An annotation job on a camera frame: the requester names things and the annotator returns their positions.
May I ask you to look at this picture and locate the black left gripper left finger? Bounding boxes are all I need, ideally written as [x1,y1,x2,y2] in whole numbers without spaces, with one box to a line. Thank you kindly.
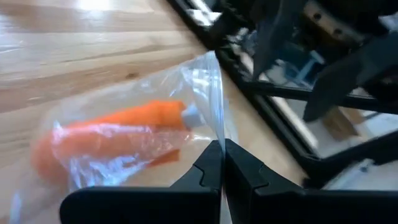
[59,141,222,224]

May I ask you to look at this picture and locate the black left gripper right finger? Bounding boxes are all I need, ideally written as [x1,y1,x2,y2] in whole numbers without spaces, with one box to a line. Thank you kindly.
[224,139,398,224]

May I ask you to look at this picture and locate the orange elastic bandage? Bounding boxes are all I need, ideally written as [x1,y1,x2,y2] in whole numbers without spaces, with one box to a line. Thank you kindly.
[30,99,187,187]

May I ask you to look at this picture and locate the clear plastic zip bag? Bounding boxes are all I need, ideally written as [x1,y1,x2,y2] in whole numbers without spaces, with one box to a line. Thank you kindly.
[9,50,239,224]

